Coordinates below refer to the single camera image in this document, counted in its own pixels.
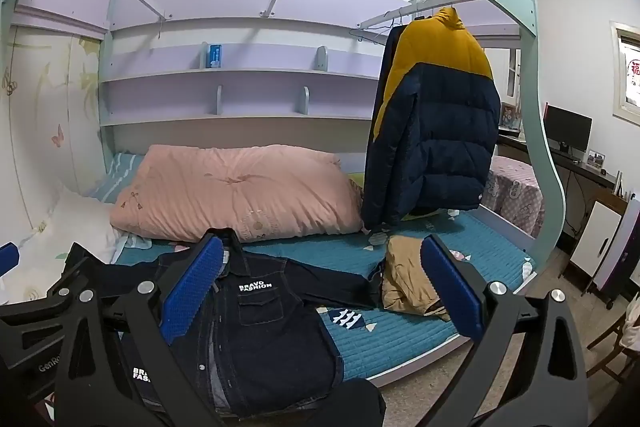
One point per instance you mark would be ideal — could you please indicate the small photo frame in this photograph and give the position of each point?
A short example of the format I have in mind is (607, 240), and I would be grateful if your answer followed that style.
(595, 158)

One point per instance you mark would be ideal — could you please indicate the dark denim jacket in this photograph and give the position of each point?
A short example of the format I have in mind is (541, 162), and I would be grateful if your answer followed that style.
(260, 332)

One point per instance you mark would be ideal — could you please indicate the window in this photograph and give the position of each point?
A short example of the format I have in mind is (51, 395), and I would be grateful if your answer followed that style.
(631, 72)

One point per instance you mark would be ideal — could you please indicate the dark desk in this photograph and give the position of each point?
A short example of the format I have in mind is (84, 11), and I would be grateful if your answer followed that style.
(607, 187)

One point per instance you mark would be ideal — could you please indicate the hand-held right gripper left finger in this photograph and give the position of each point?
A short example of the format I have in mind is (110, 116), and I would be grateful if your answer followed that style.
(195, 287)

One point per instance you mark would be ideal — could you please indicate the pink pillow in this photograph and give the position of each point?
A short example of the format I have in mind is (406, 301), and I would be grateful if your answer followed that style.
(225, 192)

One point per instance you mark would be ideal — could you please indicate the lavender wall shelves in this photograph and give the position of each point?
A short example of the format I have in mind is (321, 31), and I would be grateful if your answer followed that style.
(200, 77)

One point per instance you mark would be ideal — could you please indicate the teal quilted bed mat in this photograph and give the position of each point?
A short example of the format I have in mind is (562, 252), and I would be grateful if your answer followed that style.
(400, 337)

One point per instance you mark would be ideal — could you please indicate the tan folded pants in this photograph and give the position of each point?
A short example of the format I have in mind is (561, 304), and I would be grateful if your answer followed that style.
(400, 277)

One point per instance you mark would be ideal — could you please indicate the white clothes rail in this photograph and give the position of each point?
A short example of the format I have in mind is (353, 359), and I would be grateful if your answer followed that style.
(425, 2)

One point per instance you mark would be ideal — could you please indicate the black computer monitor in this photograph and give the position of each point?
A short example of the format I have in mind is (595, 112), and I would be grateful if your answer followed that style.
(567, 127)

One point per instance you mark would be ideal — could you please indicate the purple and white panel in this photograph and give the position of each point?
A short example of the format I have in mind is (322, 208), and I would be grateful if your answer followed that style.
(622, 252)

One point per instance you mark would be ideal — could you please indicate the white floral blanket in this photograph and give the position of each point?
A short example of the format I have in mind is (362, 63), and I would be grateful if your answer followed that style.
(65, 232)

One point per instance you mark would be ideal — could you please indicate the small blue box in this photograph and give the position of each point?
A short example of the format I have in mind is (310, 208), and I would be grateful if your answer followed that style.
(214, 56)

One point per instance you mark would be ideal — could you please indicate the framed picture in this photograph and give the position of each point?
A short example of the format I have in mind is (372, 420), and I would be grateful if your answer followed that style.
(509, 116)

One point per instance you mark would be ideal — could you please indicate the white wardrobe with butterfly decals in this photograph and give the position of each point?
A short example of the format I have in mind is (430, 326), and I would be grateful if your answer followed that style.
(50, 107)

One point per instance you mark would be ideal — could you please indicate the pink bear-print blanket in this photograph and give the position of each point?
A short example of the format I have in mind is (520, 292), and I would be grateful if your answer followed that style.
(515, 197)

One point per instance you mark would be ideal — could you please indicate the white cabinet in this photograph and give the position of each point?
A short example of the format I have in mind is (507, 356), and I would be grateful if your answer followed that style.
(595, 242)

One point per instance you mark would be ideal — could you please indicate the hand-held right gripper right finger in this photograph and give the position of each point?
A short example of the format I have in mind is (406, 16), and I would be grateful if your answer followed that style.
(452, 292)

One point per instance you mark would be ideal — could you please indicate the yellow and navy puffer jacket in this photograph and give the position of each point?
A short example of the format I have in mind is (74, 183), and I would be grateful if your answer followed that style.
(440, 122)

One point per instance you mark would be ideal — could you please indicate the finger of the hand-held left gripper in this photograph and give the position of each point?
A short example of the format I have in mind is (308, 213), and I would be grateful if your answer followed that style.
(7, 254)
(30, 309)

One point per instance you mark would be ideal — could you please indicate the wooden chair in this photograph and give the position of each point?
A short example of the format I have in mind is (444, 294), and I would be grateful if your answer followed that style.
(607, 332)

